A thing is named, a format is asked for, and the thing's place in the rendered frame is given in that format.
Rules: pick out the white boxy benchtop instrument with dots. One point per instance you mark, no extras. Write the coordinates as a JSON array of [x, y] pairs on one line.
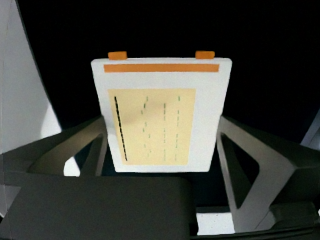
[[47, 83]]

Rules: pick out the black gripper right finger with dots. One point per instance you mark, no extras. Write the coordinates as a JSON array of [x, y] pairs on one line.
[[289, 172]]

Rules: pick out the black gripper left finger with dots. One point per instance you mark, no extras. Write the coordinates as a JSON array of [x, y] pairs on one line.
[[50, 154]]

